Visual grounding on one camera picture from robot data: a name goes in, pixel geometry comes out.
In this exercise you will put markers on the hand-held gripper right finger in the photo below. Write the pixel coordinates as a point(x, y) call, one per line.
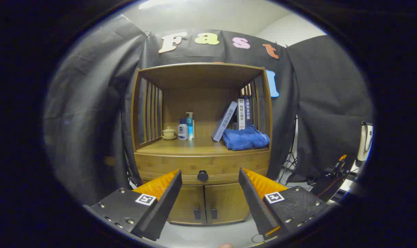
point(255, 203)

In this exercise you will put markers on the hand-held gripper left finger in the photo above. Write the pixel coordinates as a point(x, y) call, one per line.
point(163, 206)

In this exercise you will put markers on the wooden drawer with black knob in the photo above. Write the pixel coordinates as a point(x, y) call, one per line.
point(208, 162)

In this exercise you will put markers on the wooden cabinet door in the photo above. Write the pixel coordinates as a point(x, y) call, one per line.
point(225, 199)
point(191, 199)

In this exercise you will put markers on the wooden countertop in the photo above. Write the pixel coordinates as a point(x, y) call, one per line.
point(194, 146)

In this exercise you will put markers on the wooden cabinet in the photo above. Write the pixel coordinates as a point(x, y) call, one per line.
point(208, 77)

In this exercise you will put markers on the black light stand tripod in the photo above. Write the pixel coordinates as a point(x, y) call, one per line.
point(291, 162)

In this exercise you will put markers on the blue towel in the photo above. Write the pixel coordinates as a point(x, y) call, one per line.
point(246, 139)

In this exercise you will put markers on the beige lidded teacup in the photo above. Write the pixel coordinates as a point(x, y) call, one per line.
point(168, 133)

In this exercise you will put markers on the white bottle with blue cap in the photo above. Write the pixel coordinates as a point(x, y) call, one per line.
point(183, 132)

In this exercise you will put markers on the blue pump bottle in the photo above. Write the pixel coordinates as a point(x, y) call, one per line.
point(190, 129)

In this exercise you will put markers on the black device with orange part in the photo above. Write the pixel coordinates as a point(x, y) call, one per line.
point(332, 172)

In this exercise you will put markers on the grey book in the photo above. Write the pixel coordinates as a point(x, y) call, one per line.
point(224, 122)

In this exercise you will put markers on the white book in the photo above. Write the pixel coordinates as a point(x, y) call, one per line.
point(241, 115)

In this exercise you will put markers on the dark blue book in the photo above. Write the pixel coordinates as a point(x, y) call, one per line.
point(248, 112)

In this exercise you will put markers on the white appliance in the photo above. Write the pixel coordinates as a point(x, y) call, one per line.
point(364, 141)

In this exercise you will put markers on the black backdrop cloth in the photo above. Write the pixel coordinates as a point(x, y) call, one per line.
point(91, 103)

